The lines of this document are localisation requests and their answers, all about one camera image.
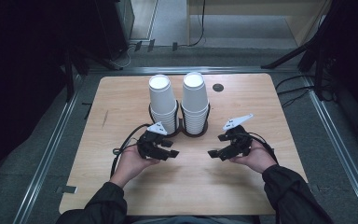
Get person's right hand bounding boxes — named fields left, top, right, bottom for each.
left=228, top=140, right=278, bottom=175

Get black stand leg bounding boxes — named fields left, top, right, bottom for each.
left=62, top=49, right=76, bottom=103

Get white floor cable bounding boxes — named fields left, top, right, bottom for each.
left=111, top=42, right=138, bottom=70

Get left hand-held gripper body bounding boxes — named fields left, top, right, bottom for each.
left=135, top=121, right=169, bottom=161

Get black hanging cable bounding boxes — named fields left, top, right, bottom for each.
left=180, top=0, right=207, bottom=49

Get hand-held gripper black cable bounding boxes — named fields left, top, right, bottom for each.
left=109, top=122, right=152, bottom=179
left=247, top=132, right=280, bottom=165

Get black floor cables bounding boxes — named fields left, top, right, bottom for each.
left=274, top=74, right=317, bottom=109

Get stack of white cups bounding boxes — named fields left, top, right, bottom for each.
left=148, top=74, right=179, bottom=135
left=181, top=71, right=210, bottom=135

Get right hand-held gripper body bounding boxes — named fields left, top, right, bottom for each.
left=222, top=113, right=255, bottom=158

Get metal floor rail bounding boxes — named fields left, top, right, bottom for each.
left=302, top=76, right=358, bottom=222
left=86, top=65, right=300, bottom=76
left=11, top=91, right=79, bottom=224

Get left hand-held gripper black cable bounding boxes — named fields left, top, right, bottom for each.
left=109, top=122, right=152, bottom=179

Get black double cup holder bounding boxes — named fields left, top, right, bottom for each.
left=148, top=99, right=212, bottom=138

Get person's left hand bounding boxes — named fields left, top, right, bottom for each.
left=109, top=144, right=161, bottom=189

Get black tripod stand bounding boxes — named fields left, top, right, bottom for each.
left=260, top=0, right=343, bottom=101

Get light wooden furniture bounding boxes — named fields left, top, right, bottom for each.
left=186, top=0, right=334, bottom=48

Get right hand-held gripper black cable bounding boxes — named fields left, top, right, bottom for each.
left=247, top=132, right=280, bottom=165

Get dark cabinet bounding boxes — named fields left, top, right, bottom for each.
left=93, top=0, right=136, bottom=61

